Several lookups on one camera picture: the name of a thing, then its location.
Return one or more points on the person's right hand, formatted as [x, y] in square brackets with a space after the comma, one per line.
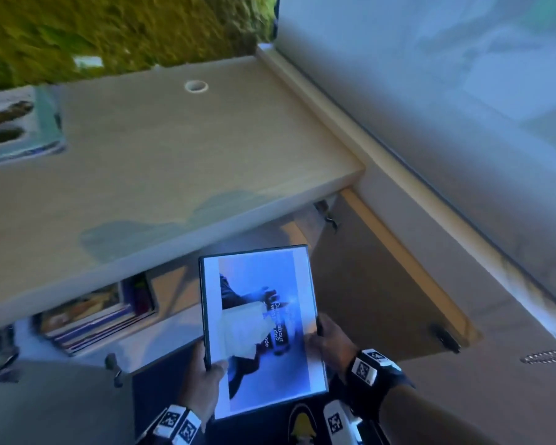
[333, 345]

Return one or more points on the person's left hand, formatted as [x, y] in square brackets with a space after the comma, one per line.
[204, 380]

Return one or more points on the large blue photo folder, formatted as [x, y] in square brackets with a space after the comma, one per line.
[264, 319]

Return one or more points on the colourful striped book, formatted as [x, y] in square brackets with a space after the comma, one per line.
[143, 291]

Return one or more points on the thick yellow bird cover book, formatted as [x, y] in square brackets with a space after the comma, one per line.
[79, 308]

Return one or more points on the person's right forearm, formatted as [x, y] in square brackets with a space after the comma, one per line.
[435, 421]

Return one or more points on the yellow and black shoe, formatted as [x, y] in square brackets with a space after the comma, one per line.
[303, 426]

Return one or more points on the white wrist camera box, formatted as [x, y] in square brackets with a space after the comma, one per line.
[340, 424]

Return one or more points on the small white wall label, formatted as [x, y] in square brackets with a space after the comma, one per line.
[88, 62]

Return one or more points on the green moss wall panel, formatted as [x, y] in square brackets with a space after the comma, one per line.
[120, 27]

